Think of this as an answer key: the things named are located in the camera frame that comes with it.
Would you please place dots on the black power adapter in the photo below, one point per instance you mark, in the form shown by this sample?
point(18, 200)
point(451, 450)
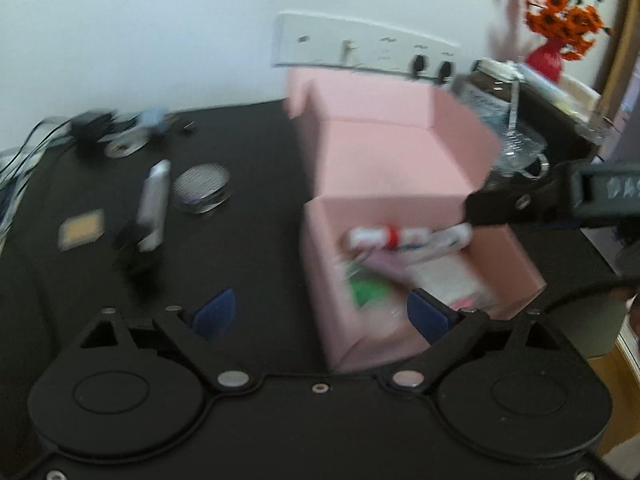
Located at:
point(92, 127)

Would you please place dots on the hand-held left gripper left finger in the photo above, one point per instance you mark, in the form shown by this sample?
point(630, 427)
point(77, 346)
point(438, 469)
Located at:
point(215, 312)

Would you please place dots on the pink cardboard box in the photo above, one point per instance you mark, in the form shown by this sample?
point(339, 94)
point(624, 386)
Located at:
point(385, 155)

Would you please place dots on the black wall plug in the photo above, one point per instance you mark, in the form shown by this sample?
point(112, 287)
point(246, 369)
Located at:
point(418, 64)
point(446, 71)

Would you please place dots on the orange artificial flowers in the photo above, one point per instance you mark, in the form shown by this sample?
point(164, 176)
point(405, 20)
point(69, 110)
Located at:
point(565, 15)

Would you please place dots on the black wooden desktop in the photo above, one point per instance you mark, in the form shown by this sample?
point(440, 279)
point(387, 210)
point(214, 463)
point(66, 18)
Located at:
point(240, 240)

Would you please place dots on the white tube with red band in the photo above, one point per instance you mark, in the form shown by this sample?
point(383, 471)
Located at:
point(400, 237)

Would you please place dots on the white wall socket panel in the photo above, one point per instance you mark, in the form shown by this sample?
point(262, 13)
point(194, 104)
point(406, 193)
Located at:
point(370, 42)

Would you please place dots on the green toy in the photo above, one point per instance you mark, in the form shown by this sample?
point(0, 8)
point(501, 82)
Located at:
point(370, 292)

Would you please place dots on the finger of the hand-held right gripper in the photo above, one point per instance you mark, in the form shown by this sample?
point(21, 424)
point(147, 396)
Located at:
point(520, 202)

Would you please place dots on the red vase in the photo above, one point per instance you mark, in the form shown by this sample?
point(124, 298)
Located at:
point(545, 60)

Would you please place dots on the small square tan card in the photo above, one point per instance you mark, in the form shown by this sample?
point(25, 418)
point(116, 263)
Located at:
point(82, 229)

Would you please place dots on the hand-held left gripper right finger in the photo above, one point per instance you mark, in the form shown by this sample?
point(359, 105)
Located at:
point(430, 315)

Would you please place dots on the grey-blue plug adapter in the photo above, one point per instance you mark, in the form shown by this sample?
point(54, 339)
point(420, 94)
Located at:
point(160, 119)

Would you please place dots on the round patterned tin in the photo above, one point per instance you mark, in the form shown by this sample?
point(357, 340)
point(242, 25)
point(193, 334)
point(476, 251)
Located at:
point(202, 185)

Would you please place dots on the clear glass cup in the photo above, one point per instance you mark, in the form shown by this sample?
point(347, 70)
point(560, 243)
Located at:
point(520, 152)

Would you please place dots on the grey round seat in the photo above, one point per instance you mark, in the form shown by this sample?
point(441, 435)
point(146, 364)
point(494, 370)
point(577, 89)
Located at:
point(585, 325)

